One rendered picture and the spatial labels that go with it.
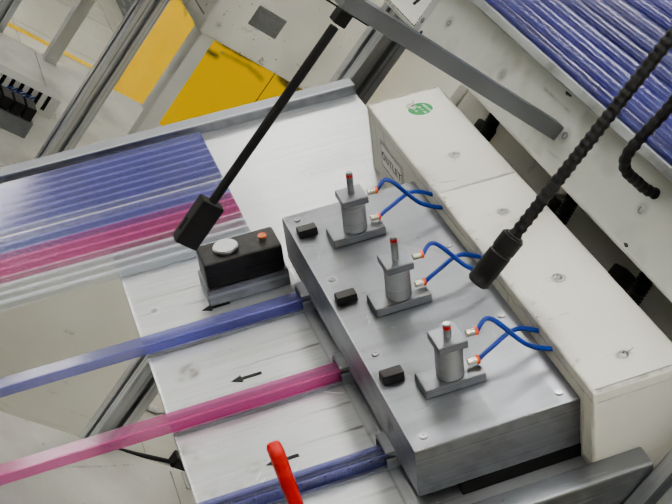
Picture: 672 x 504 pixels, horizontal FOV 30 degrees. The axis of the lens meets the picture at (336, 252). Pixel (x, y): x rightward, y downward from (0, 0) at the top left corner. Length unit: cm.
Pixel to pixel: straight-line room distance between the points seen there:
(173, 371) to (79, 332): 142
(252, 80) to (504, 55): 306
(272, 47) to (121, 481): 95
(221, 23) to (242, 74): 199
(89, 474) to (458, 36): 73
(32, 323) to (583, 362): 168
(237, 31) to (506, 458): 144
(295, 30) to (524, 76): 114
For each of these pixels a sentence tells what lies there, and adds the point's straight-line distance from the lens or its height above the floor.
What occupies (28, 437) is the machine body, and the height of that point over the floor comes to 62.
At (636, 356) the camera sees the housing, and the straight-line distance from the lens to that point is 97.
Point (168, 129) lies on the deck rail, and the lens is 146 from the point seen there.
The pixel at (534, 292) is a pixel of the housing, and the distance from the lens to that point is 103.
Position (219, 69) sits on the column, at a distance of 423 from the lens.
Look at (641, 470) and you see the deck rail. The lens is 98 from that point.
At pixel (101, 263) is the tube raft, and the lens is 126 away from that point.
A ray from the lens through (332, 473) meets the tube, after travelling 98.
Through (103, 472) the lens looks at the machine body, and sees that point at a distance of 166.
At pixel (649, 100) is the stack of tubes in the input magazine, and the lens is 104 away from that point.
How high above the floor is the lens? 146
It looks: 16 degrees down
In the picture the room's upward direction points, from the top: 37 degrees clockwise
